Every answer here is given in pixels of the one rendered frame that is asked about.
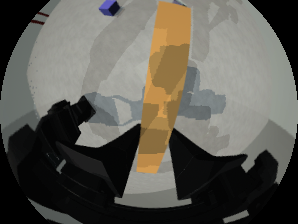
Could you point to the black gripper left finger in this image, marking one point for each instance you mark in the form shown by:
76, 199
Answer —
112, 162

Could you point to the small blue cube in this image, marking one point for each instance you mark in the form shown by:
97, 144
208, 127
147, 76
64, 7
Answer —
109, 7

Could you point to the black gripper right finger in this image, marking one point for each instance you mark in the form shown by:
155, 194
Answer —
193, 167

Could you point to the orange bar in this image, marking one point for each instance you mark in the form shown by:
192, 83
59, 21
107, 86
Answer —
164, 83

